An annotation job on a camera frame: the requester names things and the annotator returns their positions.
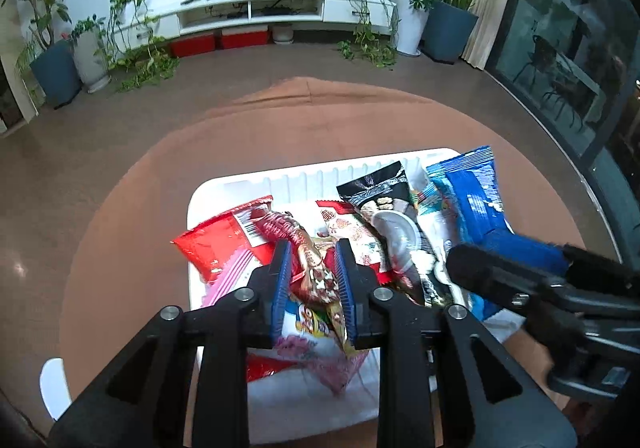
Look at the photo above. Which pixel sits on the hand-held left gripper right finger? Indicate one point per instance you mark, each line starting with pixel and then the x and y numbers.
pixel 345 293

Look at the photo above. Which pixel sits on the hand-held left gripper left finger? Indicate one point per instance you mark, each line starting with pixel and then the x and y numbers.
pixel 281 293

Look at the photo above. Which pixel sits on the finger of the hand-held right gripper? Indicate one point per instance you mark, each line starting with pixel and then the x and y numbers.
pixel 530 250
pixel 500 278

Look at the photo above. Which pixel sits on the shiny brown red snack packet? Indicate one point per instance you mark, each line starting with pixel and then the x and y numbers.
pixel 312 273

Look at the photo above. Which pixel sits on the white red patterned snack packet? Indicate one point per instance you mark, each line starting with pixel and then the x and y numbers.
pixel 350 230

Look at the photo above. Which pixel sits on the pink snack packet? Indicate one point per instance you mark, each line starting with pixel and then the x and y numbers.
pixel 320 358

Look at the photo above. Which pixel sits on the blue snack packet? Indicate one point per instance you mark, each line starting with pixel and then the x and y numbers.
pixel 475 198

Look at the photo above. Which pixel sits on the long white red snack packet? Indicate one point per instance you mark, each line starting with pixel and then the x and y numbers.
pixel 267 368

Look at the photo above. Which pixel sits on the white plastic tray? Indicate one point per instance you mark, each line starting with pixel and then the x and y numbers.
pixel 300 183

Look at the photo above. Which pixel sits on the black snack packet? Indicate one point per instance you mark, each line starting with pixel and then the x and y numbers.
pixel 385 188

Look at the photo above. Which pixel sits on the round brown table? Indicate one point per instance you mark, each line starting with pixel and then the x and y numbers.
pixel 150 177

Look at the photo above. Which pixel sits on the outdoor chair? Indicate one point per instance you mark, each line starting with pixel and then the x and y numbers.
pixel 542 62

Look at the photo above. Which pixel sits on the glass sliding door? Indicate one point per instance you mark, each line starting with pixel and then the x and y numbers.
pixel 575 52

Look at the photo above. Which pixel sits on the beige curtain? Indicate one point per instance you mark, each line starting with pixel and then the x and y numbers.
pixel 495 17

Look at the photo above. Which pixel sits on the trailing vine plant on cabinet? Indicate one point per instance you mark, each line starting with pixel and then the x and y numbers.
pixel 372 50

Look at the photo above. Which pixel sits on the white stool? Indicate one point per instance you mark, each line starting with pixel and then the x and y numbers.
pixel 55 388

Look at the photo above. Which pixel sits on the bushy plant in white pot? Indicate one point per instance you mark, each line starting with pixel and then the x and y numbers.
pixel 410 27

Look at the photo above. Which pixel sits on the small white pot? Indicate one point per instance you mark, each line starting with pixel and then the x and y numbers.
pixel 283 35

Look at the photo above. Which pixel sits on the red storage box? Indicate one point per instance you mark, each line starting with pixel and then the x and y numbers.
pixel 192 46
pixel 245 37

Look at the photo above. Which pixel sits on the trailing vine plant on stand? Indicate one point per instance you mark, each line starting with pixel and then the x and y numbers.
pixel 145 67

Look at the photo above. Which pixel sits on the white television cabinet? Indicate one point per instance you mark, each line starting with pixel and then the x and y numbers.
pixel 340 10

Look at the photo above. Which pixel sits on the plant in ribbed white pot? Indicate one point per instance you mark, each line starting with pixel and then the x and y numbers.
pixel 90 62

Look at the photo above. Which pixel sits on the tree plant in dark pot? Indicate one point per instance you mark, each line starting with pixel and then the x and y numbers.
pixel 55 72

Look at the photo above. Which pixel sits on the wall cabinet unit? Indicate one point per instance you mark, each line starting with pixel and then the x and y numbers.
pixel 15 102

